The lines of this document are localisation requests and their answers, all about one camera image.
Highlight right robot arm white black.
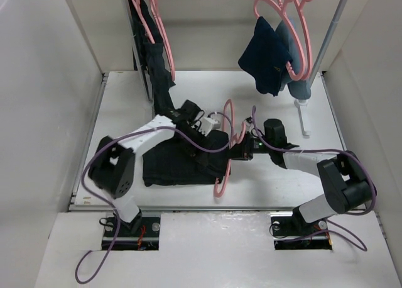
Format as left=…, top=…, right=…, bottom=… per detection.
left=229, top=119, right=377, bottom=237

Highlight light blue jeans hanging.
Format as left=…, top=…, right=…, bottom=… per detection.
left=275, top=21, right=311, bottom=100

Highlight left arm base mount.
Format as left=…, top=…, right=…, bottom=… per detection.
left=99, top=214, right=161, bottom=251

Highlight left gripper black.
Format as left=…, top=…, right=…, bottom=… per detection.
left=177, top=126, right=215, bottom=166

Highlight pink hanger with jeans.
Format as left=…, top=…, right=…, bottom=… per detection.
left=277, top=0, right=313, bottom=80

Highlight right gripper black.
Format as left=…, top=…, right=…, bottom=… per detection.
left=223, top=130, right=273, bottom=160

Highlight black trousers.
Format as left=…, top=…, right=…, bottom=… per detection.
left=143, top=137, right=228, bottom=187

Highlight navy blue trousers hanging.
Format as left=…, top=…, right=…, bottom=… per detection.
left=238, top=16, right=293, bottom=96

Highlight dark trousers hanging left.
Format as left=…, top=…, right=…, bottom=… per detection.
left=129, top=4, right=175, bottom=114

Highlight pink hanger with navy trousers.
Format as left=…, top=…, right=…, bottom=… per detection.
left=253, top=0, right=312, bottom=81

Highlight white clothes rack frame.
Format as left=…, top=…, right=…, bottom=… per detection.
left=122, top=0, right=347, bottom=136

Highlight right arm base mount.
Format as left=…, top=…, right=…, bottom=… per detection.
left=269, top=212, right=332, bottom=250

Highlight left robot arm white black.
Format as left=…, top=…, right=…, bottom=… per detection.
left=84, top=101, right=230, bottom=236

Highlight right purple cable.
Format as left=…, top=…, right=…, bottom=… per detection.
left=251, top=105, right=378, bottom=253

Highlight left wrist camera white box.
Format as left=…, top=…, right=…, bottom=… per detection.
left=199, top=117, right=221, bottom=136

